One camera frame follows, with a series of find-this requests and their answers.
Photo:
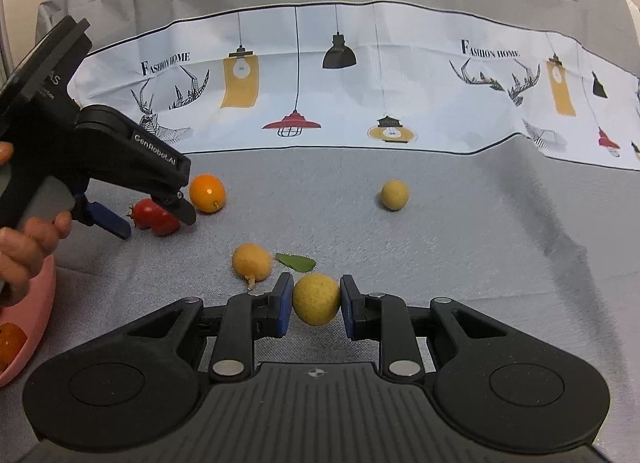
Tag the orange cherry tomato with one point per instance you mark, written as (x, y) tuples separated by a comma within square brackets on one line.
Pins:
[(10, 345)]

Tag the pink plate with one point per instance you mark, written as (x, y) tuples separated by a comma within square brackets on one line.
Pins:
[(35, 323)]

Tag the yellow loquat with stem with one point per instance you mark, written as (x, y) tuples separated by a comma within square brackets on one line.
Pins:
[(252, 263)]

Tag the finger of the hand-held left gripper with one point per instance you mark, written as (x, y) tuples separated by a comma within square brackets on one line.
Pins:
[(112, 225), (150, 158)]

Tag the orange kumquat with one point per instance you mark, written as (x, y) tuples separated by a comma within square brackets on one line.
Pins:
[(205, 190)]

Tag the grey printed sofa cover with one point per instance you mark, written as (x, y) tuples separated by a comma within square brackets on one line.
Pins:
[(450, 243)]

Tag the green leaf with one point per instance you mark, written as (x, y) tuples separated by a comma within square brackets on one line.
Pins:
[(297, 263)]

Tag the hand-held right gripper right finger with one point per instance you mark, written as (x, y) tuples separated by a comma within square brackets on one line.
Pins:
[(350, 308)]

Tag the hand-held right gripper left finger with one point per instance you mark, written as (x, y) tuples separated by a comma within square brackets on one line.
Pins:
[(285, 303)]

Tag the yellow-green round fruit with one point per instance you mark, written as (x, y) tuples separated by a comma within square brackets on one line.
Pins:
[(395, 195), (316, 300)]

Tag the person's left hand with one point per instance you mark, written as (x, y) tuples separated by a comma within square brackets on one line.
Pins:
[(30, 253)]

